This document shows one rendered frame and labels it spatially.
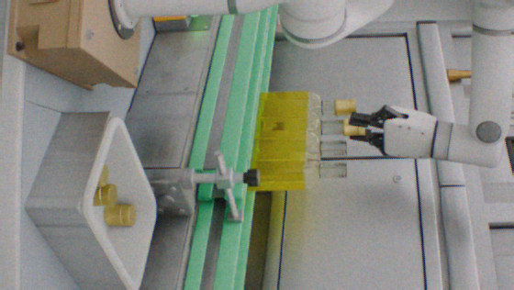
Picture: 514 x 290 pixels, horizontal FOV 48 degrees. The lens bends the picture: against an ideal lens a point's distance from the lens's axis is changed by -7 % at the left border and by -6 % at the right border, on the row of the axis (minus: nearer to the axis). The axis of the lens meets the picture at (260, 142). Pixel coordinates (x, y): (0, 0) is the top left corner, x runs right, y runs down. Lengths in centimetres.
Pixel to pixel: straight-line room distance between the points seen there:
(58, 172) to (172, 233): 30
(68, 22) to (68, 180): 20
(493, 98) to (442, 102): 41
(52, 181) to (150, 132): 32
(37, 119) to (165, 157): 28
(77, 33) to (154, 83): 46
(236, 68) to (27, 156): 52
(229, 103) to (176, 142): 13
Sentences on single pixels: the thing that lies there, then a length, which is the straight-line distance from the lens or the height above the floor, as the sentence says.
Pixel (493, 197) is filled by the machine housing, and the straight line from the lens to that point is 136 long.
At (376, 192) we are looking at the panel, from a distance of 129.
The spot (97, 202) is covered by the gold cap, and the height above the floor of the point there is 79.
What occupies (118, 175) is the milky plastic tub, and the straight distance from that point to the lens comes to 96.
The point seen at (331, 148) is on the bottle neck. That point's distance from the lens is 119.
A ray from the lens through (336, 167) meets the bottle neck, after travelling 115.
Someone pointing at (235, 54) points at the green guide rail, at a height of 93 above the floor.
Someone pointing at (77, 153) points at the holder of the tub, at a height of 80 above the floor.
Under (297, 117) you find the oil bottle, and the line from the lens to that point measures 123.
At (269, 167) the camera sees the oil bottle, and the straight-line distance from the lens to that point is 114.
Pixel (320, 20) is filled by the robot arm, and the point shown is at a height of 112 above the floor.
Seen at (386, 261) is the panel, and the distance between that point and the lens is 119.
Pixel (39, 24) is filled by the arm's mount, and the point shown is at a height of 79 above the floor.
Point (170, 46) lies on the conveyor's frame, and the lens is 126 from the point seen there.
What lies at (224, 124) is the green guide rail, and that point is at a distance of 108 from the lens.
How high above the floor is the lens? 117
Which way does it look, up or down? 9 degrees down
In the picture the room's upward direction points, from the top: 89 degrees clockwise
